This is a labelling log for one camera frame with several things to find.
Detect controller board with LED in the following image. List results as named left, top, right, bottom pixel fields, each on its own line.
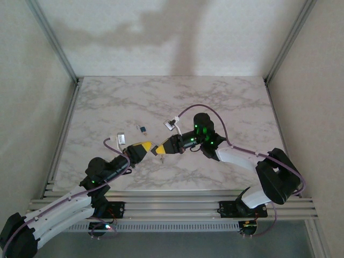
left=240, top=220, right=259, bottom=239
left=88, top=221, right=117, bottom=240

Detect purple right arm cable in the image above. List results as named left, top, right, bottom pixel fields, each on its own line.
left=176, top=104, right=307, bottom=239

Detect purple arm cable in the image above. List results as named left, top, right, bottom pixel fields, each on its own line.
left=176, top=104, right=307, bottom=239
left=2, top=137, right=132, bottom=258

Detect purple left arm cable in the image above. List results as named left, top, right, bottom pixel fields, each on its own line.
left=2, top=137, right=132, bottom=258

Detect aluminium side rail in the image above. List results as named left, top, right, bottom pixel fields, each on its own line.
left=264, top=80, right=300, bottom=197
left=42, top=77, right=83, bottom=199

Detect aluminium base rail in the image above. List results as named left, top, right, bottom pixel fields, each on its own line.
left=23, top=189, right=320, bottom=223

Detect grey slotted cable duct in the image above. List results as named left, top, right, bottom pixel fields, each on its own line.
left=66, top=222, right=240, bottom=233

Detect aluminium corner post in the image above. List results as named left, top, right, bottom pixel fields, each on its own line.
left=25, top=0, right=79, bottom=83
left=264, top=0, right=318, bottom=83

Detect aluminium lower frame beam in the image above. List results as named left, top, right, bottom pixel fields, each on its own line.
left=305, top=220, right=333, bottom=258

